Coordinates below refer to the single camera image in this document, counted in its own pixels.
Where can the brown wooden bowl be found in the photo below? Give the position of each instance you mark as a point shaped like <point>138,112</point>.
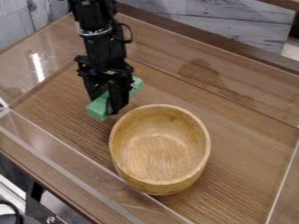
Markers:
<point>161,147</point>

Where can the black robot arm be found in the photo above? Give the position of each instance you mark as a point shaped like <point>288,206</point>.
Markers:
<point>94,13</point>

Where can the clear acrylic tray walls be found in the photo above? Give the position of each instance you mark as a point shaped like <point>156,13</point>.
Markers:
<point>240,88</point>

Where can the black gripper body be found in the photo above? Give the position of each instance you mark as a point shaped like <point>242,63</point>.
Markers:
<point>104,64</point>

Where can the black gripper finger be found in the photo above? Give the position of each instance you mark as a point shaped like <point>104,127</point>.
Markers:
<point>97,85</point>
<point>120,87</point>

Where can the green rectangular block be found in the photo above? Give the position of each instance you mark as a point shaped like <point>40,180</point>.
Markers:
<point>98,108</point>

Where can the black table frame bracket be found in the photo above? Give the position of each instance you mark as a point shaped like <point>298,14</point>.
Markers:
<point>36,209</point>

